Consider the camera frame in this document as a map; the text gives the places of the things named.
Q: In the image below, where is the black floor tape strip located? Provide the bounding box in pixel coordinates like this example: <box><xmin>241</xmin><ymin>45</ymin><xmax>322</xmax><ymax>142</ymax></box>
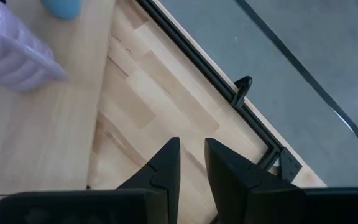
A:
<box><xmin>234</xmin><ymin>0</ymin><xmax>358</xmax><ymax>159</ymax></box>

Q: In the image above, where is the pale ribbed ceramic mug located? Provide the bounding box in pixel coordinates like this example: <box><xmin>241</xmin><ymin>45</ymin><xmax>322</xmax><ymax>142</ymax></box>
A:
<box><xmin>0</xmin><ymin>0</ymin><xmax>68</xmax><ymax>93</ymax></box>

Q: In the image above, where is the black table edge rail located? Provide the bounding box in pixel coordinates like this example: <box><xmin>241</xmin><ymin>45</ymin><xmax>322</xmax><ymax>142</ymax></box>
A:
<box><xmin>135</xmin><ymin>0</ymin><xmax>285</xmax><ymax>171</ymax></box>

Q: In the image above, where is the wooden shelf board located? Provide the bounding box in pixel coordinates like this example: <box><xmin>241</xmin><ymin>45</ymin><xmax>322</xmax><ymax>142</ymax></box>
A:
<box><xmin>0</xmin><ymin>0</ymin><xmax>117</xmax><ymax>196</ymax></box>

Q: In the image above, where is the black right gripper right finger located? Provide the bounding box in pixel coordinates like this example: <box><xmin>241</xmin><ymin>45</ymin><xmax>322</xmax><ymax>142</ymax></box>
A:
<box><xmin>204</xmin><ymin>138</ymin><xmax>307</xmax><ymax>224</ymax></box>

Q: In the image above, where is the black rail bracket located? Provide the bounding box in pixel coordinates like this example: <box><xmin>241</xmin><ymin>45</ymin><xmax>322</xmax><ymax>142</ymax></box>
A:
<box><xmin>231</xmin><ymin>75</ymin><xmax>254</xmax><ymax>109</ymax></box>

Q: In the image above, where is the black corner bracket plate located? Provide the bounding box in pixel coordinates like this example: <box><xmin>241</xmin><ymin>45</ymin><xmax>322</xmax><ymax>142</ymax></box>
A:
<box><xmin>277</xmin><ymin>147</ymin><xmax>303</xmax><ymax>184</ymax></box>

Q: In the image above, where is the light blue cup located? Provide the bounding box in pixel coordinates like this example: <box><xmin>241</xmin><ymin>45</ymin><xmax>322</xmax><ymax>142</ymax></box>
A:
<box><xmin>40</xmin><ymin>0</ymin><xmax>83</xmax><ymax>21</ymax></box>

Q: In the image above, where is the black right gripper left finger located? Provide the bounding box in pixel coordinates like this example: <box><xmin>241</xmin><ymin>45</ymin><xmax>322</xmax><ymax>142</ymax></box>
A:
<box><xmin>116</xmin><ymin>136</ymin><xmax>181</xmax><ymax>224</ymax></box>

